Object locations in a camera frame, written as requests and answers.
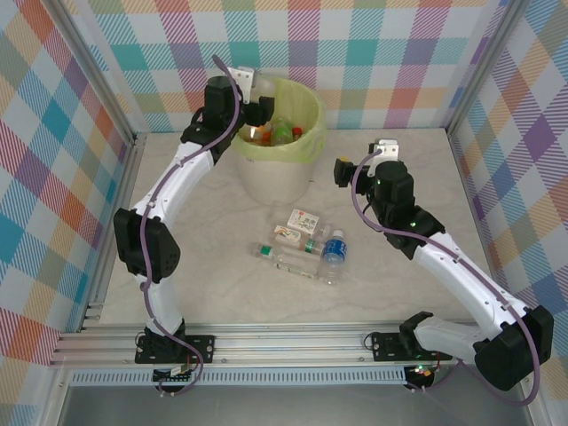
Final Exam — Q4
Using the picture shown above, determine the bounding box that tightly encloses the clear bottle green cap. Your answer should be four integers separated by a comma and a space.
249, 241, 320, 272

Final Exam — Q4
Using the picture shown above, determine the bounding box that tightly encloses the blue label water bottle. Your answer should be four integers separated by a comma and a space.
318, 228, 347, 286

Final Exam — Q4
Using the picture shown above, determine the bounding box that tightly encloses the aluminium frame side rail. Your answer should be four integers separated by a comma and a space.
443, 127, 502, 267
78, 131, 148, 332

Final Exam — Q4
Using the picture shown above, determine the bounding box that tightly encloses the cream plastic waste bin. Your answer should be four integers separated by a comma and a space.
221, 75, 327, 206

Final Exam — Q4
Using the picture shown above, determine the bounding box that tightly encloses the green plastic bin liner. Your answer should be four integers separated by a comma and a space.
220, 75, 328, 165

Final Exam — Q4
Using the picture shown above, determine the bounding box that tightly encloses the small green label bottle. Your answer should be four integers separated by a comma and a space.
297, 237, 328, 257

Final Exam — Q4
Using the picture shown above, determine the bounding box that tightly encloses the aluminium frame post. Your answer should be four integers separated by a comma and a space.
441, 0, 527, 134
42, 0, 148, 150

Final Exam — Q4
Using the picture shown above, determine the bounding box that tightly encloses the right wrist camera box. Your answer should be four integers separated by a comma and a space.
369, 138, 400, 162

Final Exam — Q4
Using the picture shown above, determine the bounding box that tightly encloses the right small circuit board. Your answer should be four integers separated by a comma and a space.
406, 363, 436, 382

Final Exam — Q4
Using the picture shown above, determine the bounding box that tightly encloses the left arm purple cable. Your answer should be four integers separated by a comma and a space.
139, 54, 244, 397

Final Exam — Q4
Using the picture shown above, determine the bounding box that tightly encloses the left small circuit board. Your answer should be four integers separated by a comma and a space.
153, 364, 196, 383

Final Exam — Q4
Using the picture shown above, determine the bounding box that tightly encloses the white slotted cable duct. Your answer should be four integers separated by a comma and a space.
70, 370, 409, 388

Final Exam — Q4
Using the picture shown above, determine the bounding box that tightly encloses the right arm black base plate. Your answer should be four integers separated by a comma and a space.
370, 331, 454, 363

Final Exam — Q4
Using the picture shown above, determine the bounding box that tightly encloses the small circuit board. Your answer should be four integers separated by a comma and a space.
406, 363, 436, 382
153, 364, 196, 383

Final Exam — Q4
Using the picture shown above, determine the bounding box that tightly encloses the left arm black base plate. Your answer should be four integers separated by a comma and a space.
134, 333, 217, 366

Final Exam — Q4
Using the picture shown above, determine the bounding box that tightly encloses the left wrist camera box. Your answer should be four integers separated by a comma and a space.
233, 66, 275, 97

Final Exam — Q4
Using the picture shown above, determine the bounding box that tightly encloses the aluminium mounting rail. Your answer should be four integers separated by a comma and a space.
48, 321, 540, 370

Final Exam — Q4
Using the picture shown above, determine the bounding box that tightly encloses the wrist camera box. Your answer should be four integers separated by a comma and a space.
233, 66, 275, 97
369, 138, 400, 162

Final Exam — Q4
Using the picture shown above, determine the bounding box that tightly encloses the grey metal panel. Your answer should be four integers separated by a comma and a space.
57, 383, 533, 426

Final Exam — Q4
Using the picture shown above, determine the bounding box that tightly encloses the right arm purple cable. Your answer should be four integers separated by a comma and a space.
352, 148, 545, 407

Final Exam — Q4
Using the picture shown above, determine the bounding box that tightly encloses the green plastic bottle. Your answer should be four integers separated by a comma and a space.
270, 117, 293, 146

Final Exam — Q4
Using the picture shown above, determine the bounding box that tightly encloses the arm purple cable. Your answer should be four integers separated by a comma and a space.
352, 148, 545, 407
139, 54, 244, 397

